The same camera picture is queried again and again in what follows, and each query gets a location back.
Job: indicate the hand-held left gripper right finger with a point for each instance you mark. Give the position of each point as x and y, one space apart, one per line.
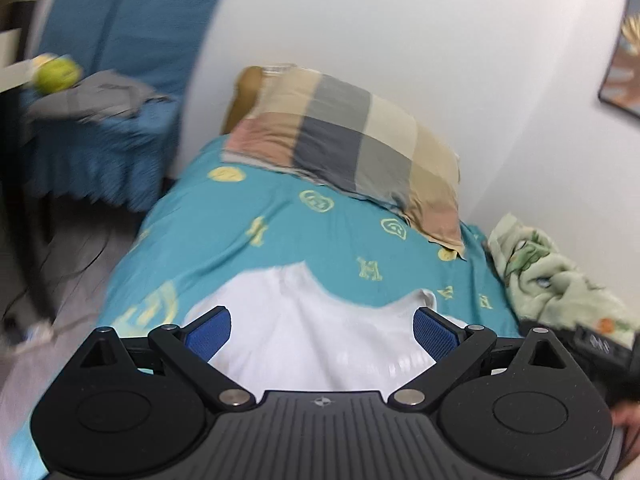
434 332

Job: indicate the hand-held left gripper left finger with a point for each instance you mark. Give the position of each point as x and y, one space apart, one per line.
209 332

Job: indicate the white shirt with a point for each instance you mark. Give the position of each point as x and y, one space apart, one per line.
320 330

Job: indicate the person's right hand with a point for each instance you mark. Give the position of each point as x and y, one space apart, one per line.
627 416

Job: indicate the green printed fleece blanket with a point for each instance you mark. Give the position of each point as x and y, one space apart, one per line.
555 280

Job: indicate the teal printed bed sheet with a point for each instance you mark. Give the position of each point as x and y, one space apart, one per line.
210 230

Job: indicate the plaid pillow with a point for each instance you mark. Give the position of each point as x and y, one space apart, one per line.
350 135

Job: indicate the brown cushion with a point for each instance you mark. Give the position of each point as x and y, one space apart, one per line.
245 95

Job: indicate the grey cloth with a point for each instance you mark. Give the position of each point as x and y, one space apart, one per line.
95 97

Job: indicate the yellow-green ball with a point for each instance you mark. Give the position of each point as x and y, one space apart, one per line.
57 75

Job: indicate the blue covered chair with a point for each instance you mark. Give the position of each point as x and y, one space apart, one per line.
135 35

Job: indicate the wooden desk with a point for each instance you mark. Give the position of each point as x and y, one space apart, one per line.
20 25

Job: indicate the framed wall picture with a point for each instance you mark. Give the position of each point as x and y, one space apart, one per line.
625 70

